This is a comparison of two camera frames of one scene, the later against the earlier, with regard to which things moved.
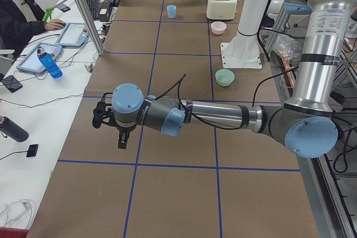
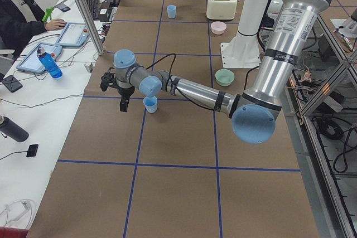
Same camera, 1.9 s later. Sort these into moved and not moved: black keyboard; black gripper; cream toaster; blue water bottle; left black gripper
Moved: left black gripper; black gripper
Not moved: black keyboard; cream toaster; blue water bottle
